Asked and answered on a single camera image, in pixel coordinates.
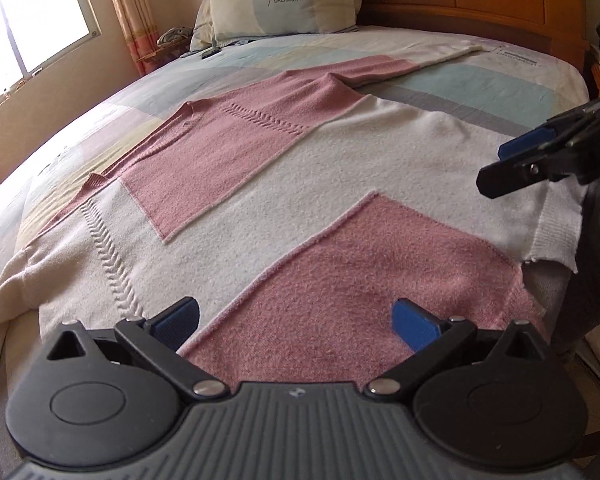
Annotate pink and white knit sweater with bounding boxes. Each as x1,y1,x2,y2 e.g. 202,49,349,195
0,41,589,430

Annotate pastel patchwork bed sheet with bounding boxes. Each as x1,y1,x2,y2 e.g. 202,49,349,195
0,24,592,480

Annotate wooden nightstand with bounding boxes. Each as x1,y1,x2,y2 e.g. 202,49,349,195
138,44,189,75

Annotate small dark remote on bed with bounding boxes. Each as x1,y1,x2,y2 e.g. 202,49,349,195
200,47,222,60

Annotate cluttered items on nightstand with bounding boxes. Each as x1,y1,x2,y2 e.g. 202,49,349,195
156,26,194,48

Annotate right orange plaid curtain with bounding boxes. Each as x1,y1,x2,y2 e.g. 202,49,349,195
111,0,158,76

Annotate window with white frame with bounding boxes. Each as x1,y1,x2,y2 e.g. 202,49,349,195
0,0,99,102

